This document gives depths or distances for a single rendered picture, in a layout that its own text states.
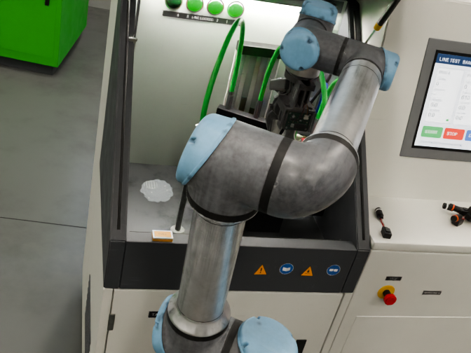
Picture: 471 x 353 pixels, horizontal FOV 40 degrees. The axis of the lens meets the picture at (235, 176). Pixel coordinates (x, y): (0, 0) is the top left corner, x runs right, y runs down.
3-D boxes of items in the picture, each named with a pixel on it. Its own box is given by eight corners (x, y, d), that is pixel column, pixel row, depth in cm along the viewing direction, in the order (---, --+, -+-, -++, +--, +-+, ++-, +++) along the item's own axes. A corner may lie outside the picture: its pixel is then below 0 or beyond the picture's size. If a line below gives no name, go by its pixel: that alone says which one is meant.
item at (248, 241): (118, 288, 167) (126, 241, 158) (118, 277, 170) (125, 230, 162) (340, 293, 183) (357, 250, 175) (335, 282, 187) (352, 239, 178)
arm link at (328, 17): (297, 3, 127) (307, -7, 134) (284, 54, 133) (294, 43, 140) (336, 15, 126) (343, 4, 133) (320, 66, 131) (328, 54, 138)
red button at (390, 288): (380, 307, 184) (385, 295, 181) (374, 298, 187) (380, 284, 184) (396, 308, 185) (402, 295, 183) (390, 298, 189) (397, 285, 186)
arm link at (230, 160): (216, 394, 120) (277, 167, 86) (143, 364, 123) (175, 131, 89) (237, 346, 129) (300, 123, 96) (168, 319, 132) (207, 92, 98)
